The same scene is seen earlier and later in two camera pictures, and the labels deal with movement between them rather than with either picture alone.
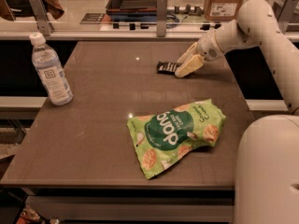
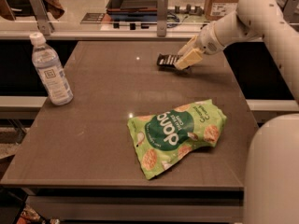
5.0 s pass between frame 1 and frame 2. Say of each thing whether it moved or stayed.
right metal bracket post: stayed
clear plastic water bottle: stayed
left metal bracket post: stayed
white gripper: moved
